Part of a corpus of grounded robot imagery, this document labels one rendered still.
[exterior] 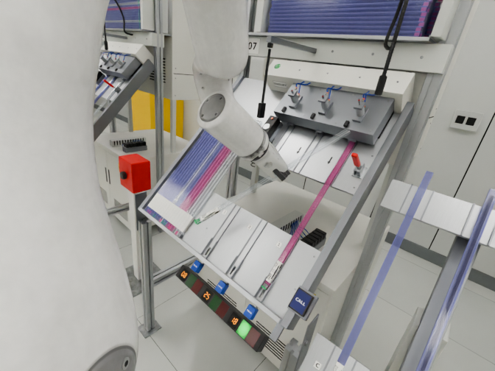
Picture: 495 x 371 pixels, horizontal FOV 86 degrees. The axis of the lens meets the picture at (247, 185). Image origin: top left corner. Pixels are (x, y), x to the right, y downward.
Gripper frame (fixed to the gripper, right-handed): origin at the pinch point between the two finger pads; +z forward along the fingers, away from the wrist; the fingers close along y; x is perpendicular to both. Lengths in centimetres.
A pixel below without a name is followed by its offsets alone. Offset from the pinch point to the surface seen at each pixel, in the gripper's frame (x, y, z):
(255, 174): 21, 43, 53
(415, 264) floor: -21, -20, 193
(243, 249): 22.2, -11.5, 4.1
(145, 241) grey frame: 65, 19, 11
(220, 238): 27.7, -4.4, 3.6
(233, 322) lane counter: 32.2, -27.9, 2.4
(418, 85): -50, 11, 24
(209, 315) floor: 86, -5, 66
